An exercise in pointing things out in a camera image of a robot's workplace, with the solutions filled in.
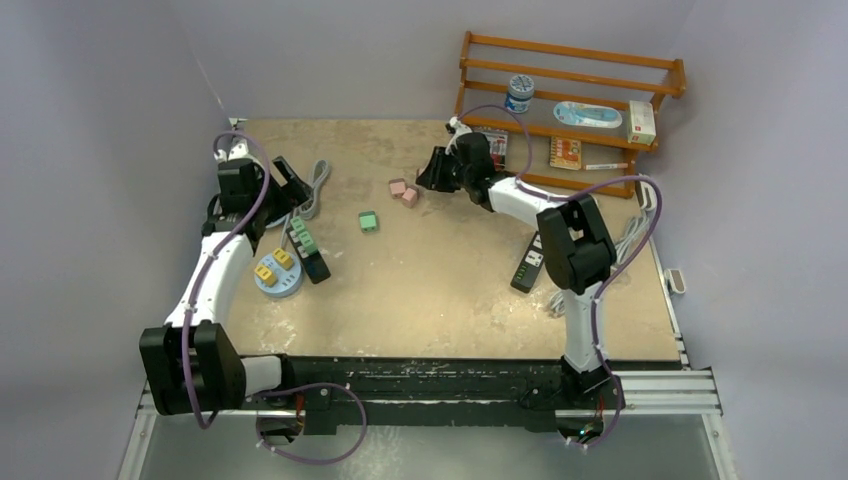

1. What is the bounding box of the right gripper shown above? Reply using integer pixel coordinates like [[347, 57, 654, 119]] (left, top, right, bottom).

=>
[[418, 147, 473, 194]]

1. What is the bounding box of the yellow charger plug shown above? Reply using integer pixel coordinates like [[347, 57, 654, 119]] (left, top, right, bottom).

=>
[[254, 263, 278, 289], [272, 248, 295, 270]]

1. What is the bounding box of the green charger plug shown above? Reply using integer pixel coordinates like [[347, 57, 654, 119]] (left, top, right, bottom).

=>
[[358, 211, 379, 233]]

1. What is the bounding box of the black power strip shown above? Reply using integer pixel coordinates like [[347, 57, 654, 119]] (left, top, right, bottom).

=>
[[285, 223, 331, 284], [510, 232, 544, 293]]

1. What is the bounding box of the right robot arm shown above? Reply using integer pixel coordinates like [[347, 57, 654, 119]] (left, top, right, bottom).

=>
[[416, 132, 617, 407]]

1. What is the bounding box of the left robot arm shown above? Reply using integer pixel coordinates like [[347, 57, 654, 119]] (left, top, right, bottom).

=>
[[139, 156, 310, 428]]

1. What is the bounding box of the round white socket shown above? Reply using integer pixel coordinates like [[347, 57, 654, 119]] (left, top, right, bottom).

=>
[[253, 249, 305, 298]]

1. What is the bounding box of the marker pen set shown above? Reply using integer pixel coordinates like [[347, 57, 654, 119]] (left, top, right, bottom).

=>
[[482, 129, 508, 171]]

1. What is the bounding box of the blue white jar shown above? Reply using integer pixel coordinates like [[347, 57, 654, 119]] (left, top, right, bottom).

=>
[[504, 74, 535, 114]]

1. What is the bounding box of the small orange notebook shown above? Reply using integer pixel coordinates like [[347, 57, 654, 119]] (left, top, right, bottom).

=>
[[549, 136, 583, 171]]

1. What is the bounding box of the blue oval package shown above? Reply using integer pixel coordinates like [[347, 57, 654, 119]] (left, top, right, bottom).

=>
[[553, 101, 623, 129]]

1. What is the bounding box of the wooden shelf rack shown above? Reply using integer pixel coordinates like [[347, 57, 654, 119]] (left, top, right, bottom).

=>
[[455, 30, 687, 174]]

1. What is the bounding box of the white pen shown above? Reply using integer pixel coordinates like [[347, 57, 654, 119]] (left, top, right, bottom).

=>
[[581, 162, 630, 171]]

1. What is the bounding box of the white red box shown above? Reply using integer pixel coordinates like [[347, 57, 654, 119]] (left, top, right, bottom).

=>
[[627, 100, 657, 146]]

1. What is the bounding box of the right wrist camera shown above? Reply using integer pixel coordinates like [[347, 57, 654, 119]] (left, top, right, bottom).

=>
[[445, 116, 473, 154]]

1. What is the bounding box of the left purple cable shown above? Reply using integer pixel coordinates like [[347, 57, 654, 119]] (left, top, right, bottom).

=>
[[180, 131, 368, 465]]

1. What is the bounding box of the purple cable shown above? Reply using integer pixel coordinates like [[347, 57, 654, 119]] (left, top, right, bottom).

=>
[[455, 104, 664, 452], [180, 131, 368, 465]]

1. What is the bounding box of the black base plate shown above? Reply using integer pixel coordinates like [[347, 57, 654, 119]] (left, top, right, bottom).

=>
[[233, 356, 627, 437]]

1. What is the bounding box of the white wall clip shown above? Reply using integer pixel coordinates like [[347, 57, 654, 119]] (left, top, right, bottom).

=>
[[663, 268, 686, 295], [636, 175, 657, 212]]

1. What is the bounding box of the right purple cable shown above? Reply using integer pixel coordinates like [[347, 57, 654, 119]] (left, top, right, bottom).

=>
[[455, 104, 664, 452]]

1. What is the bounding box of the lower white wall clip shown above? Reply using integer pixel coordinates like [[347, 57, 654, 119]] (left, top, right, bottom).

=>
[[663, 268, 686, 295]]

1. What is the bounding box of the aluminium rail frame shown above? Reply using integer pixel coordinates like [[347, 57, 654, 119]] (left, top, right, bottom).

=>
[[139, 119, 722, 454]]

